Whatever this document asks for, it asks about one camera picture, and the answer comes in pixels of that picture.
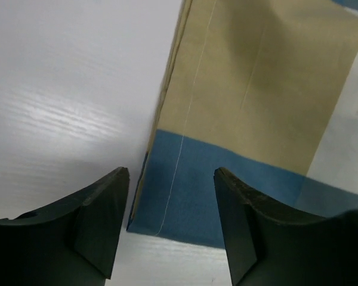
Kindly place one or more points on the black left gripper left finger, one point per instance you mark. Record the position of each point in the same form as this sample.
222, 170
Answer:
72, 241

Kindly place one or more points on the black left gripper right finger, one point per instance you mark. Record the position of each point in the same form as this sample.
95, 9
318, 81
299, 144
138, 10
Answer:
270, 243

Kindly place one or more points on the blue beige checked cloth placemat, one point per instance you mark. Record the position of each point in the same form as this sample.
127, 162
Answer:
266, 89

